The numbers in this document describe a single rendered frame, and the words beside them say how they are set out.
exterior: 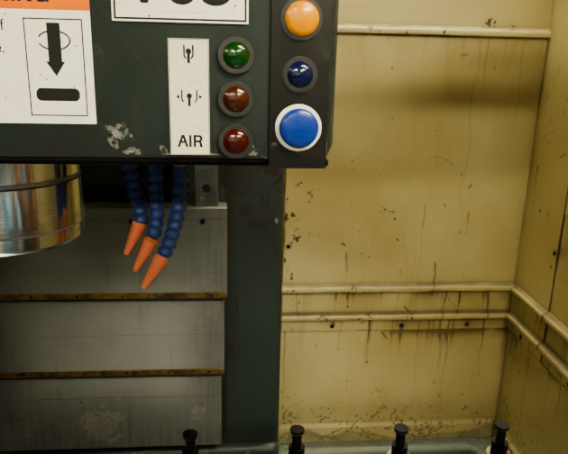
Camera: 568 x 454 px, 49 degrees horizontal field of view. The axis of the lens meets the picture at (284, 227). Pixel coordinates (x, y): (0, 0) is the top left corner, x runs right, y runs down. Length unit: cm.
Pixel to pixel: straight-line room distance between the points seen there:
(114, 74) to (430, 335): 142
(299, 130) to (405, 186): 114
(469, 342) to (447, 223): 36
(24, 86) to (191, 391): 92
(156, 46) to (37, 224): 27
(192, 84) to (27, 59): 12
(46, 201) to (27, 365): 70
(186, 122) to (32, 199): 24
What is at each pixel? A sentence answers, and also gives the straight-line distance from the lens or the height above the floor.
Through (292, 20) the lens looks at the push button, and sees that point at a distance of 48.
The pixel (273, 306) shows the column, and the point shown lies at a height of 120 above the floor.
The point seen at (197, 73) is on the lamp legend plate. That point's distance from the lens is 48.
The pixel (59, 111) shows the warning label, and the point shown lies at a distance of 50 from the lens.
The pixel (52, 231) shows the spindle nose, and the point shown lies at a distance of 69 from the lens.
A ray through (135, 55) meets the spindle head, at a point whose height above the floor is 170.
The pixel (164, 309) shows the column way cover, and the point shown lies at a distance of 124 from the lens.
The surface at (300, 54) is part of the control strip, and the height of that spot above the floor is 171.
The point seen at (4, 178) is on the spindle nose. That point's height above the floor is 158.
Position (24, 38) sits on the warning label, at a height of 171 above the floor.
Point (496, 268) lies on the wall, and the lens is 177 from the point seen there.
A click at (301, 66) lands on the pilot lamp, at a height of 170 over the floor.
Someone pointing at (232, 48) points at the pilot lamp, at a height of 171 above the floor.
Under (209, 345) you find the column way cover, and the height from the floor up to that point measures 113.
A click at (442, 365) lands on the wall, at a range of 184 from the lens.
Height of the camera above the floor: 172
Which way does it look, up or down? 17 degrees down
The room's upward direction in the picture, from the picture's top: 1 degrees clockwise
